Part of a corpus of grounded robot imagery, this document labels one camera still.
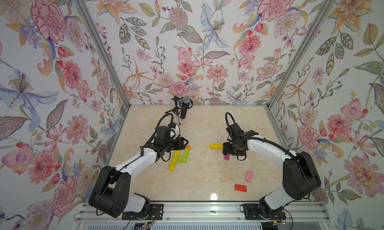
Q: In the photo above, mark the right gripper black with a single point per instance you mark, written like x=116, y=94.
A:
x=226, y=149

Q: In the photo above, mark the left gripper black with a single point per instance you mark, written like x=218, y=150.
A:
x=179, y=143

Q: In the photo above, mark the long yellow block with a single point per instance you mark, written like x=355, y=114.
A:
x=216, y=146
x=173, y=164

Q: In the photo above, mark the lime green block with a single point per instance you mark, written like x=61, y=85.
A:
x=182, y=159
x=186, y=153

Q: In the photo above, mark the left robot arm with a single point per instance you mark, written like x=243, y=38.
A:
x=111, y=193

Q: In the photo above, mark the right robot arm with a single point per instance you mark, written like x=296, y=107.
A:
x=300, y=176

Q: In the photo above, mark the pink block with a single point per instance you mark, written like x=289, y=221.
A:
x=249, y=176

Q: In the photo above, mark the red block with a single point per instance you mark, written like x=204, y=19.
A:
x=240, y=188

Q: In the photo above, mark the black microphone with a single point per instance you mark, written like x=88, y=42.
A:
x=186, y=104

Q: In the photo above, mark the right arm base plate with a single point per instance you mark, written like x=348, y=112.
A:
x=261, y=212

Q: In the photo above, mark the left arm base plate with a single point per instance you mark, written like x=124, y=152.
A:
x=151, y=212

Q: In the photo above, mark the aluminium front rail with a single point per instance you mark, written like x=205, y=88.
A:
x=211, y=212

